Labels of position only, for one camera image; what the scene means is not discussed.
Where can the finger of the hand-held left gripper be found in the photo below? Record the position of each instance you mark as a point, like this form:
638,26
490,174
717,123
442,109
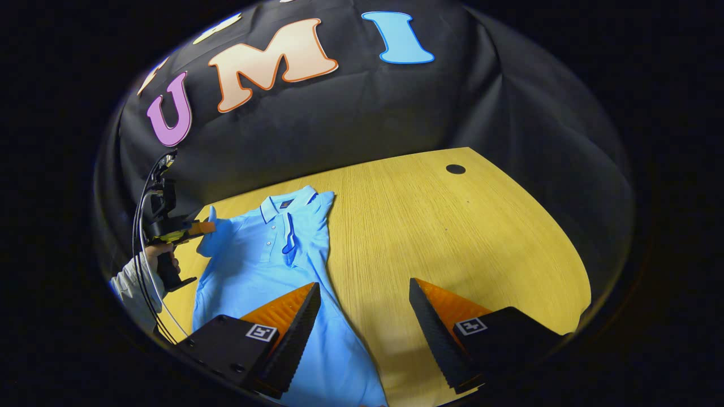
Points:
202,228

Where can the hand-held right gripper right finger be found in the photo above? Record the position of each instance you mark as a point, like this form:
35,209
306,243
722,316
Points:
432,333

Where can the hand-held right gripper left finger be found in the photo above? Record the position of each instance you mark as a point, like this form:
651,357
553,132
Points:
300,333

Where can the light blue polo T-shirt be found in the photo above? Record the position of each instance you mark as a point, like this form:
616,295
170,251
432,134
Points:
266,265

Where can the black backdrop cloth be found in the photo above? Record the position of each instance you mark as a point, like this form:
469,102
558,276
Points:
367,107

